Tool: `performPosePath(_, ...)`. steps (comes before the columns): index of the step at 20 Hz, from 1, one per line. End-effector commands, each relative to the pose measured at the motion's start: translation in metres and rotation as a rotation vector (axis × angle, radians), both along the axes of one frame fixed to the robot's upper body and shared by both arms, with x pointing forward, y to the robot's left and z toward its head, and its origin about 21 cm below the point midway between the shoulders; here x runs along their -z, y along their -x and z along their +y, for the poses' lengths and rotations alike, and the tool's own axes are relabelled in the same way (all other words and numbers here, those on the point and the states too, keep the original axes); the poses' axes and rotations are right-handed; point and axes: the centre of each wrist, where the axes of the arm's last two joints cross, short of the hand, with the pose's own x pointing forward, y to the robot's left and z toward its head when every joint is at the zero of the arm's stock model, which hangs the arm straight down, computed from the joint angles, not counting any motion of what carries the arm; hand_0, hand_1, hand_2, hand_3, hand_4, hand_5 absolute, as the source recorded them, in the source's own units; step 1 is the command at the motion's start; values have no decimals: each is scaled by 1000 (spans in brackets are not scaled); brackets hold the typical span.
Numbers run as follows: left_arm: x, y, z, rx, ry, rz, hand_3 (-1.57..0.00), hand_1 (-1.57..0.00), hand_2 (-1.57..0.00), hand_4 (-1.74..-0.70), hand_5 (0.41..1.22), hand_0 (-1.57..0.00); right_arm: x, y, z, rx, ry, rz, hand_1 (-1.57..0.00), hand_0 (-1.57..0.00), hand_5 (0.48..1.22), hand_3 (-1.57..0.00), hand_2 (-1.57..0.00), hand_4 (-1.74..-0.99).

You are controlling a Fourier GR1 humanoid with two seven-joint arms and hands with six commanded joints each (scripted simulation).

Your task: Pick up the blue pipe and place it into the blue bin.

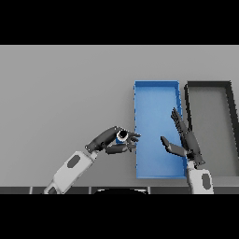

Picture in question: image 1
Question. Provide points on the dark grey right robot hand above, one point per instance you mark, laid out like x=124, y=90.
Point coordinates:
x=189, y=140

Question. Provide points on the dark grey bin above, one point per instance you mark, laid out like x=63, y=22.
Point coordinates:
x=214, y=127

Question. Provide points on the blue pipe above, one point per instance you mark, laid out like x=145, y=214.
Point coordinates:
x=121, y=136

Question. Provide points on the blue bin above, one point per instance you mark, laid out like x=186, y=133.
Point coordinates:
x=157, y=127

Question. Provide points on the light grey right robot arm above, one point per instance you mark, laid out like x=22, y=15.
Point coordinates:
x=199, y=178

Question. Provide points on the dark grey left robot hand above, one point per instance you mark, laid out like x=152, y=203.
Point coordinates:
x=104, y=139

